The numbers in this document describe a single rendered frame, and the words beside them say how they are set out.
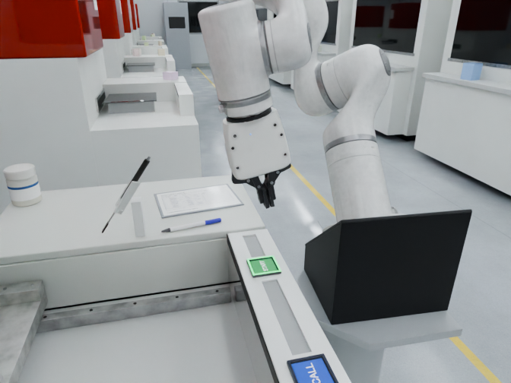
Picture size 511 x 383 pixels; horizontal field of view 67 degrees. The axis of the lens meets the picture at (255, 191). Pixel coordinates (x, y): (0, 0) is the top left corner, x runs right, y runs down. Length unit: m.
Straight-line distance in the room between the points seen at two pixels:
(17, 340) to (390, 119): 4.76
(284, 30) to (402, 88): 4.60
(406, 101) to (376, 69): 4.31
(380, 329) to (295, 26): 0.61
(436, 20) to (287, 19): 4.62
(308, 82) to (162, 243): 0.50
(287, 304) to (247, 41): 0.43
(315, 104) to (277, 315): 0.52
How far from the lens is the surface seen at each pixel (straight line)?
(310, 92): 0.97
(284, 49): 0.58
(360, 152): 0.87
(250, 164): 0.64
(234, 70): 0.59
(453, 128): 4.26
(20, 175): 1.12
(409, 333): 0.90
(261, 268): 0.76
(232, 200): 1.03
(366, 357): 1.01
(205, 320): 0.87
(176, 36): 12.93
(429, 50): 5.17
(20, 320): 0.90
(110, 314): 0.90
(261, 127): 0.62
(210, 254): 0.91
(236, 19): 0.58
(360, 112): 0.91
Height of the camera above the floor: 1.40
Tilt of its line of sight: 24 degrees down
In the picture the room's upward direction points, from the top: straight up
